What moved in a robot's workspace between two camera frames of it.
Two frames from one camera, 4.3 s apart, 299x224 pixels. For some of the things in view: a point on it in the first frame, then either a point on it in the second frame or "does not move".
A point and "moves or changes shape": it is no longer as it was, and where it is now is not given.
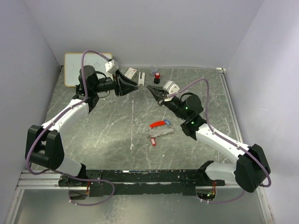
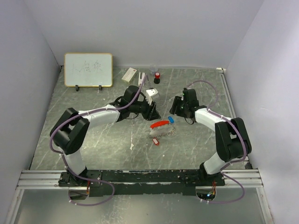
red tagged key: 153,141 moves or changes shape
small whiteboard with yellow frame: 72,63 does not move
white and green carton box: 130,73 does not move
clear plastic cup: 153,68 does not move
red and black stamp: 157,80 does not move
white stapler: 141,79 does not move
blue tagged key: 167,122 moves or changes shape
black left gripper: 126,85 to 151,113
